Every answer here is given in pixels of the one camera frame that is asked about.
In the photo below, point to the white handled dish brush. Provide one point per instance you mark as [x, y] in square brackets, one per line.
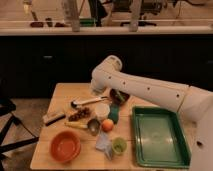
[79, 103]

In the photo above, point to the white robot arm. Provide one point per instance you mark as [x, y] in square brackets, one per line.
[194, 103]

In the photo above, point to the green vegetable in bowl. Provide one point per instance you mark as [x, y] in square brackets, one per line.
[119, 96]

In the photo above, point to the red orange bowl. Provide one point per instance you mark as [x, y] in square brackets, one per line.
[65, 146]

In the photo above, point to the orange peach fruit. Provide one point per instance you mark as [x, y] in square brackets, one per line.
[107, 125]

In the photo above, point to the green lime cup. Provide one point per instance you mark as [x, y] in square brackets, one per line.
[119, 145]

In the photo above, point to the green plastic tray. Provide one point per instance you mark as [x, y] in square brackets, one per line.
[159, 139]

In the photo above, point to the metal spoon yellow handle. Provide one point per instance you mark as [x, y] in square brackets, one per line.
[93, 125]

